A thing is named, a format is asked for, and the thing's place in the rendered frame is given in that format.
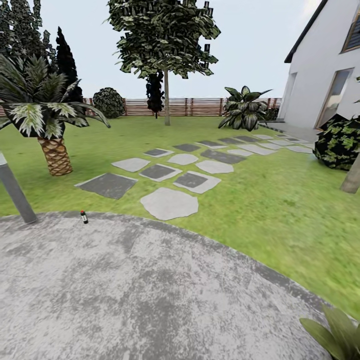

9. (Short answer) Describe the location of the insectifuge atomizer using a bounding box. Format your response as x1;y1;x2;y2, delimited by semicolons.
80;211;89;224

